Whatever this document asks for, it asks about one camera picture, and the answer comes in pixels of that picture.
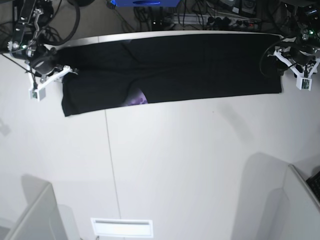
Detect black keyboard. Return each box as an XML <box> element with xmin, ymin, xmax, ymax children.
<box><xmin>306</xmin><ymin>172</ymin><xmax>320</xmax><ymax>200</ymax></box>

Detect blue box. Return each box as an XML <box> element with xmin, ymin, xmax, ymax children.
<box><xmin>110</xmin><ymin>0</ymin><xmax>180</xmax><ymax>7</ymax></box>

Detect white power strip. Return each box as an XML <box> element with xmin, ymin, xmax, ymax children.
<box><xmin>171</xmin><ymin>13</ymin><xmax>261</xmax><ymax>30</ymax></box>

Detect white table partition right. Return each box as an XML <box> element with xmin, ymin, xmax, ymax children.
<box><xmin>264</xmin><ymin>163</ymin><xmax>320</xmax><ymax>240</ymax></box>

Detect white table partition left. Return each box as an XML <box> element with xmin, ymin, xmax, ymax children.
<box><xmin>0</xmin><ymin>183</ymin><xmax>68</xmax><ymax>240</ymax></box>

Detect black device with LED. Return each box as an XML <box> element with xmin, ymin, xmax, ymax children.
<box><xmin>150</xmin><ymin>6</ymin><xmax>165</xmax><ymax>25</ymax></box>

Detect white table partition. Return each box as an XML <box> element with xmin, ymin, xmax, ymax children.
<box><xmin>264</xmin><ymin>163</ymin><xmax>320</xmax><ymax>240</ymax></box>
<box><xmin>0</xmin><ymin>183</ymin><xmax>68</xmax><ymax>240</ymax></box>

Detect black T-shirt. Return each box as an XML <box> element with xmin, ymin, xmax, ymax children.
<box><xmin>58</xmin><ymin>34</ymin><xmax>282</xmax><ymax>117</ymax></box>

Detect white slotted tray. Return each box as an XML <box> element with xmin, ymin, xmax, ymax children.
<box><xmin>91</xmin><ymin>218</ymin><xmax>154</xmax><ymax>238</ymax></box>

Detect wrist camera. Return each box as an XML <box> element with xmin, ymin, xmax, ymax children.
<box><xmin>29</xmin><ymin>88</ymin><xmax>46</xmax><ymax>102</ymax></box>
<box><xmin>296</xmin><ymin>76</ymin><xmax>312</xmax><ymax>91</ymax></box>

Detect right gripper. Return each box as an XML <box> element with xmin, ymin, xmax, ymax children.
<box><xmin>26</xmin><ymin>47</ymin><xmax>79</xmax><ymax>94</ymax></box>

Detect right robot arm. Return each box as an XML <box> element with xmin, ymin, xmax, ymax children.
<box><xmin>0</xmin><ymin>0</ymin><xmax>81</xmax><ymax>101</ymax></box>

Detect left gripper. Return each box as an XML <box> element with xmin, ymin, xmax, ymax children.
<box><xmin>267</xmin><ymin>42</ymin><xmax>320</xmax><ymax>79</ymax></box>

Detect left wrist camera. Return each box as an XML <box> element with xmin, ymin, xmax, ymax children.
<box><xmin>296</xmin><ymin>76</ymin><xmax>312</xmax><ymax>91</ymax></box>

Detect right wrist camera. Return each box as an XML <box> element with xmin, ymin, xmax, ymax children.
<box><xmin>29</xmin><ymin>88</ymin><xmax>46</xmax><ymax>102</ymax></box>

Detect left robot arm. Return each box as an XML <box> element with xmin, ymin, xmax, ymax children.
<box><xmin>259</xmin><ymin>0</ymin><xmax>320</xmax><ymax>80</ymax></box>

